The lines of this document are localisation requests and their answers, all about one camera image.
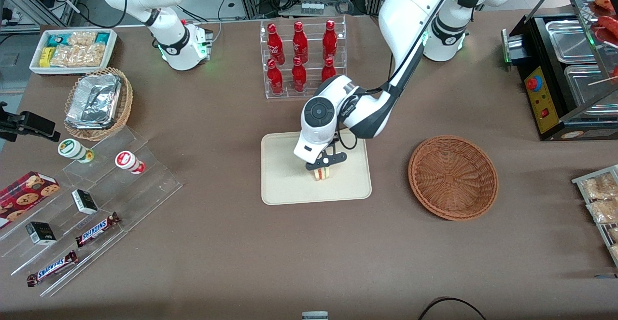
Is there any cream plastic tray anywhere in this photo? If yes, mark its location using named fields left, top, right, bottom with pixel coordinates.
left=261, top=127, right=373, bottom=206

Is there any small black carton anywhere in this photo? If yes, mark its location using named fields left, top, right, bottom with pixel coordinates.
left=71, top=189, right=99, bottom=215
left=25, top=221, right=57, bottom=246

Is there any light wicker basket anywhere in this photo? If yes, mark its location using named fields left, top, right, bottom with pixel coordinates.
left=64, top=67, right=134, bottom=141

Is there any white plastic snack bin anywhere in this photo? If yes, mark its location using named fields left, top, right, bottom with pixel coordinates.
left=29, top=28, right=118, bottom=76

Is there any clear acrylic step shelf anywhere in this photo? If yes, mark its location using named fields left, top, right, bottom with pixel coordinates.
left=0, top=125, right=183, bottom=298

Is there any snickers chocolate bar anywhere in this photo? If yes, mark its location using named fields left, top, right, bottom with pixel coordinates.
left=26, top=250, right=79, bottom=288
left=75, top=212, right=122, bottom=248

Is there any red cookie box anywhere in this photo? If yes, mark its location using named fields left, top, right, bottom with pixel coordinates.
left=0, top=171, right=61, bottom=229

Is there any clear acrylic bottle rack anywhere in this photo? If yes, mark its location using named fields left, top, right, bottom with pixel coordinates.
left=259, top=15, right=348, bottom=100

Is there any clear snack bag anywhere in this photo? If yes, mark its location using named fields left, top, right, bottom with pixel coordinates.
left=581, top=172, right=618, bottom=201
left=586, top=198, right=618, bottom=225

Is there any tray of packaged crackers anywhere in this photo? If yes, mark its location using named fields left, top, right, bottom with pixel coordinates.
left=572, top=164, right=618, bottom=268

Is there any round brown wicker basket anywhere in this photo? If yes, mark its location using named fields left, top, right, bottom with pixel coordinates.
left=408, top=135, right=499, bottom=222

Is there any black hot dog machine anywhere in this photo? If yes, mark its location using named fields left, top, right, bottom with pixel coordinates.
left=501, top=0, right=618, bottom=142

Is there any steel pan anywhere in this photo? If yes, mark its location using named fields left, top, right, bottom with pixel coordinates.
left=545, top=19, right=598, bottom=64
left=563, top=64, right=618, bottom=109

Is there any aluminium foil container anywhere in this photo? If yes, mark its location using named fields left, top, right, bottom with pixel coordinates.
left=65, top=73, right=122, bottom=130

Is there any red cola bottle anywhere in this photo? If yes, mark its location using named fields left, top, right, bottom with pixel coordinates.
left=267, top=23, right=286, bottom=65
left=291, top=57, right=308, bottom=93
left=322, top=20, right=338, bottom=63
left=321, top=57, right=337, bottom=83
left=292, top=21, right=309, bottom=64
left=267, top=59, right=284, bottom=96

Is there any red lid yogurt cup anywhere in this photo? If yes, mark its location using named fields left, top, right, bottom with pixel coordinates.
left=114, top=151, right=146, bottom=175

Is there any black floor cable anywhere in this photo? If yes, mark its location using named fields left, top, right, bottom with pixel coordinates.
left=417, top=297, right=489, bottom=320

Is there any green lid yogurt cup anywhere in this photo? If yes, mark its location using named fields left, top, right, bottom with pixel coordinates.
left=57, top=138, right=95, bottom=164

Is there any clear cracker bag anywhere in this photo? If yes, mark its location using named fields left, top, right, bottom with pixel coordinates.
left=50, top=44, right=106, bottom=68
left=68, top=31, right=98, bottom=46

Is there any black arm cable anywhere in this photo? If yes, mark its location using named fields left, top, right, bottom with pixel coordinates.
left=336, top=0, right=467, bottom=151

